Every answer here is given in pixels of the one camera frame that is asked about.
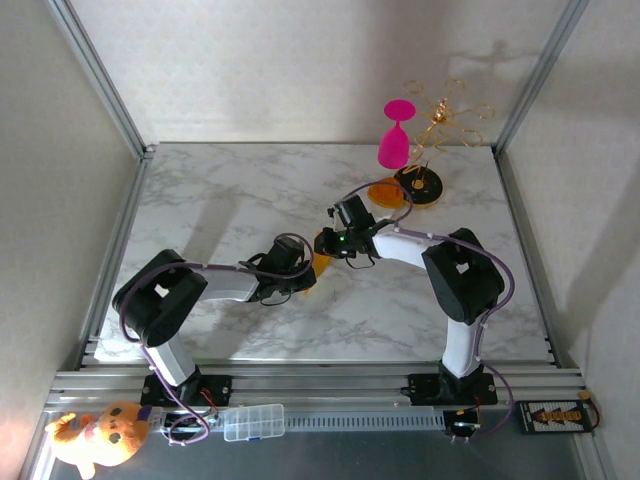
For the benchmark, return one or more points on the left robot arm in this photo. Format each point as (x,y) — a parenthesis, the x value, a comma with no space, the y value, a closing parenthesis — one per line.
(157,300)

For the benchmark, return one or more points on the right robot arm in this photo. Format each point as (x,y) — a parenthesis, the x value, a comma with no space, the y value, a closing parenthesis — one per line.
(465,280)

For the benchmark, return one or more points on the orange wine glass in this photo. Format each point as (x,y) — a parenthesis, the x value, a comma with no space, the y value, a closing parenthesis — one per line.
(385,196)

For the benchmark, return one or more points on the pink wine glass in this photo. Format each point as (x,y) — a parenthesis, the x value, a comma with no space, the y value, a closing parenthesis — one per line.
(392,147)

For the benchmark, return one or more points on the clear plastic organizer box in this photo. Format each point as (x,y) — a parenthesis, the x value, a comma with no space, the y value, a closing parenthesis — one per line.
(254,422)

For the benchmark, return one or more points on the small black controller board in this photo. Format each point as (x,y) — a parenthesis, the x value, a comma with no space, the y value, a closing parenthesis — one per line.
(462,425)

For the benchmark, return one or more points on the orange plush toy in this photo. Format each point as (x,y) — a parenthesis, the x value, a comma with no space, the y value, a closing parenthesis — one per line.
(115,430)

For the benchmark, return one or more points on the black charger board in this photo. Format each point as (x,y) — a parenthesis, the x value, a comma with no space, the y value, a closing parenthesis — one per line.
(550,416)

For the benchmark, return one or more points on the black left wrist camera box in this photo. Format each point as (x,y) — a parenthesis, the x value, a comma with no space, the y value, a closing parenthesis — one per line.
(287,252)

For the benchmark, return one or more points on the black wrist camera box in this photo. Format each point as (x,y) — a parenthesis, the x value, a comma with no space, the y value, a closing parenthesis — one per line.
(287,252)
(355,212)

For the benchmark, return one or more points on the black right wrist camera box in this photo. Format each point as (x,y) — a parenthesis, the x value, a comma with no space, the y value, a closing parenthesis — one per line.
(355,212)

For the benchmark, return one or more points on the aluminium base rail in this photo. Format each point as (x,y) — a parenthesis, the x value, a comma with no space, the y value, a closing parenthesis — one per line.
(320,385)

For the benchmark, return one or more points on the aluminium table edge rail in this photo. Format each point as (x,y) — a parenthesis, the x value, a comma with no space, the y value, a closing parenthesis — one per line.
(112,260)
(527,260)

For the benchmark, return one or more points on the aluminium frame post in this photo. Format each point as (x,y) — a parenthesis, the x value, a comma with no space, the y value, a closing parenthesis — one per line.
(542,75)
(100,75)

